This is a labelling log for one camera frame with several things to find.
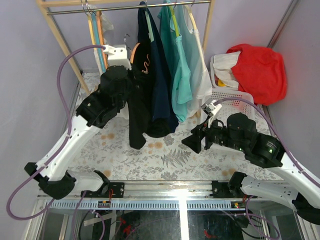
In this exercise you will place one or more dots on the wooden clothes rack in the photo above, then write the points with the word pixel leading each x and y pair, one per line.
pixel 45 6

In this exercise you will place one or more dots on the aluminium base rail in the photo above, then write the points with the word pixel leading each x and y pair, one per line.
pixel 157 195

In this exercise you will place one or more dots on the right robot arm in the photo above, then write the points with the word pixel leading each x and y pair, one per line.
pixel 265 151

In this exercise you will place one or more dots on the mint green hanger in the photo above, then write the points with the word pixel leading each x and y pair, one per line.
pixel 148 21

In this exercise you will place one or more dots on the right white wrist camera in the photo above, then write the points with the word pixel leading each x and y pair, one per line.
pixel 211 108

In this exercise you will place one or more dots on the pale yellow hanger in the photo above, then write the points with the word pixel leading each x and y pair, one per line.
pixel 90 24

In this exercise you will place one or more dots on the white plastic laundry basket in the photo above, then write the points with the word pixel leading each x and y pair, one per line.
pixel 231 106

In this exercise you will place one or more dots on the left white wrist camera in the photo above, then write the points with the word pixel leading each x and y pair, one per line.
pixel 117 56

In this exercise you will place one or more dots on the black t shirt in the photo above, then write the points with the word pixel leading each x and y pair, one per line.
pixel 139 107

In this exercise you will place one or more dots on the orange hanger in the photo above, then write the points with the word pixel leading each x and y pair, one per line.
pixel 139 55
pixel 101 39

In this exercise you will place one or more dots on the white crumpled cloth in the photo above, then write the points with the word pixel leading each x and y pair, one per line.
pixel 221 70

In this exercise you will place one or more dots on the pale blue hanging t shirt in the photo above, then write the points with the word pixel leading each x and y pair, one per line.
pixel 200 82

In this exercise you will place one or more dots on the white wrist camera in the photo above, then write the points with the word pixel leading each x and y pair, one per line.
pixel 117 56
pixel 211 108

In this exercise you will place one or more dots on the teal hanging t shirt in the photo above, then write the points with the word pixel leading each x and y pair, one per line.
pixel 180 87

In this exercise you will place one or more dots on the white hanging t shirt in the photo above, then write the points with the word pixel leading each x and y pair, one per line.
pixel 106 25

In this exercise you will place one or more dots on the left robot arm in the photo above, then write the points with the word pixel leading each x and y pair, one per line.
pixel 91 116

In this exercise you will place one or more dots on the navy hanging t shirt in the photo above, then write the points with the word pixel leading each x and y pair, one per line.
pixel 162 110

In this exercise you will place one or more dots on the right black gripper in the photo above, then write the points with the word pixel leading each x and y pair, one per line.
pixel 193 141

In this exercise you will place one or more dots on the red cloth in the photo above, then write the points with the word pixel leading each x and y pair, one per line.
pixel 260 71

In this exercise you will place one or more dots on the blue hanger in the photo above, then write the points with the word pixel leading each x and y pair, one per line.
pixel 97 51

